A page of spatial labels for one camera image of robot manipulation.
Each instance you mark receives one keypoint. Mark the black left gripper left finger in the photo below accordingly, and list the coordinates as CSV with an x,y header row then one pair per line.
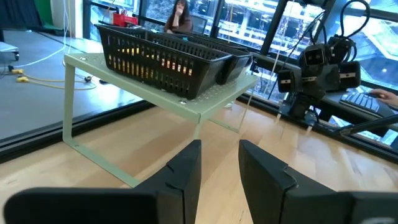
x,y
183,177

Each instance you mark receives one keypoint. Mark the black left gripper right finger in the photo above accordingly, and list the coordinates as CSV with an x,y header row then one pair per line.
x,y
264,180

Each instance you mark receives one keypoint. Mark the small black mesh basket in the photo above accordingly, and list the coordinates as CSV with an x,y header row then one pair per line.
x,y
236,67
205,77

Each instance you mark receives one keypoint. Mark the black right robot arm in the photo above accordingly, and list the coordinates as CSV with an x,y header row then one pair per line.
x,y
301,107

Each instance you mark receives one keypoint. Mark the black side desk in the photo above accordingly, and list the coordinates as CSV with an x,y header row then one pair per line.
x,y
332,99

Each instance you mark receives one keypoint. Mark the black diagonal desk leg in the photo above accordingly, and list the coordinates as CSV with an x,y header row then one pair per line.
x,y
370,124

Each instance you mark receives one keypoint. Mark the dark office chair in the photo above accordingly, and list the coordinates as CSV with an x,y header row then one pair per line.
x,y
199,24

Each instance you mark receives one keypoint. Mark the black laptop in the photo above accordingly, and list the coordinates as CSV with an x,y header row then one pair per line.
x,y
360,101

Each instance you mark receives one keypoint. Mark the person's hand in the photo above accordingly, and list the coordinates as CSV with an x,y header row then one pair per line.
x,y
387,96

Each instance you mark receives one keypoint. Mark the green perforated metal shelf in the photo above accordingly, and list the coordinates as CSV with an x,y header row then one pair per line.
x,y
186,107

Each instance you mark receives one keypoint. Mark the person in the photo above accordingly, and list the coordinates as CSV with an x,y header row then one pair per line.
x,y
178,21

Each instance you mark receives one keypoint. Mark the red box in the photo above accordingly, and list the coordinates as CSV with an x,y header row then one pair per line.
x,y
124,20

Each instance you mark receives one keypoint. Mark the grey rolling cart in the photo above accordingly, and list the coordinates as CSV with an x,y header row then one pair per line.
x,y
7,48

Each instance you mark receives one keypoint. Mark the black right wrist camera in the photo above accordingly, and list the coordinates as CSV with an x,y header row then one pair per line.
x,y
314,56

